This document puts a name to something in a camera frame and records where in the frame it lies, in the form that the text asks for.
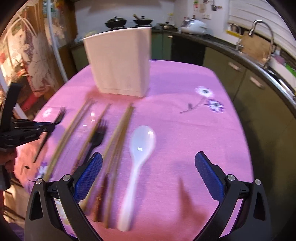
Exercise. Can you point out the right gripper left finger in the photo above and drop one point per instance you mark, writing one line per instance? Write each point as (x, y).
(43, 220)

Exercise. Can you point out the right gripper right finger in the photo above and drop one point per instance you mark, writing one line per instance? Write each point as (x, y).
(253, 220)

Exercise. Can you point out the wooden chopstick dark tip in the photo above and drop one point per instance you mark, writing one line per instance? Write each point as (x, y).
(103, 200)

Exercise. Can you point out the black plastic fork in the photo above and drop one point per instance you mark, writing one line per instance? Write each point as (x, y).
(96, 139)

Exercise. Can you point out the white ceramic spoon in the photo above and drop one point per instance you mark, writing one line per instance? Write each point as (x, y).
(141, 146)

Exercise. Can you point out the chrome kitchen faucet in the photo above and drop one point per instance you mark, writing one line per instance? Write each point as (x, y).
(271, 40)

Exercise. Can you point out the person's left hand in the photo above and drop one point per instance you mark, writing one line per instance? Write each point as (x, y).
(7, 159)

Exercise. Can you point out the floral glass sliding door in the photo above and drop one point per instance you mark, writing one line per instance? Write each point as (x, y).
(29, 56)

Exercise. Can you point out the pink floral tablecloth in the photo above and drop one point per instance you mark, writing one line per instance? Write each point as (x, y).
(189, 110)

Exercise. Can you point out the white plastic utensil holder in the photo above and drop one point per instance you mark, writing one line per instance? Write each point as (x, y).
(120, 60)

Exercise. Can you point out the black wok with lid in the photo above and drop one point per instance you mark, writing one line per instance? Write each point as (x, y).
(116, 22)

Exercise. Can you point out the wooden cutting board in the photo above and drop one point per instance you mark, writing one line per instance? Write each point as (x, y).
(255, 47)

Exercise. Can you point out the small pot on counter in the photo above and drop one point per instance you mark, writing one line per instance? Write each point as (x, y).
(167, 26)

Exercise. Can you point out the white rice cooker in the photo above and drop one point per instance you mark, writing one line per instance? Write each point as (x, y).
(194, 27)

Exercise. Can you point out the white window blind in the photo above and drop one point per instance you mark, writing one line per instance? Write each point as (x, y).
(246, 12)

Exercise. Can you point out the black pan with handle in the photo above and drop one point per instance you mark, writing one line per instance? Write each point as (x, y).
(142, 21)

